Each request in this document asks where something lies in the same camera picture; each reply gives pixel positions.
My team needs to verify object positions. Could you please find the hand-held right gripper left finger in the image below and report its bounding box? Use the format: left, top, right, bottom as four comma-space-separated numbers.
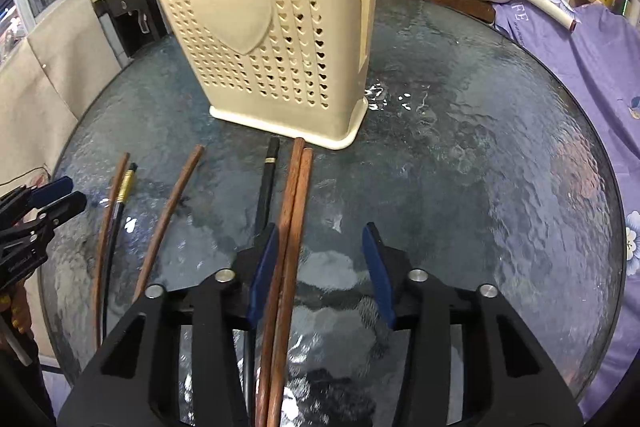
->
57, 223, 280, 427

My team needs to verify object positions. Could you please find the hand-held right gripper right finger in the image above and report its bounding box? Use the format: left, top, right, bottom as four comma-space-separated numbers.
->
362, 222, 586, 427

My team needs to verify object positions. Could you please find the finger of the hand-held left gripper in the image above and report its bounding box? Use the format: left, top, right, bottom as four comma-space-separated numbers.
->
35, 191, 89, 238
27, 177, 76, 210

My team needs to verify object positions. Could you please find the brown wooden chopstick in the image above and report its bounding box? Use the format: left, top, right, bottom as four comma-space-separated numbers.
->
93, 151, 131, 349
132, 144, 206, 304
256, 137, 306, 427
266, 147, 315, 427

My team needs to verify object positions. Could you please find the black chopstick with gold band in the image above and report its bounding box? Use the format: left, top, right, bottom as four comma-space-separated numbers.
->
101, 162, 139, 339
242, 135, 281, 427

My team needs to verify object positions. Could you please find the cream plastic utensil holder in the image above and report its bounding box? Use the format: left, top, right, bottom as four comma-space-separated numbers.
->
140, 0, 389, 152

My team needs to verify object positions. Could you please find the person's left hand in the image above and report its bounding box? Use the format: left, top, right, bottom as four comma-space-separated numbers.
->
0, 281, 32, 338

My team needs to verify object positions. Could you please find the grey water dispenser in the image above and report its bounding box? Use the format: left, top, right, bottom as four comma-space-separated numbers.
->
87, 0, 167, 58

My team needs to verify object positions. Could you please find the purple floral cloth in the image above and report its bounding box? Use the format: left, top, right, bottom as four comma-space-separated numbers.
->
492, 0, 640, 419

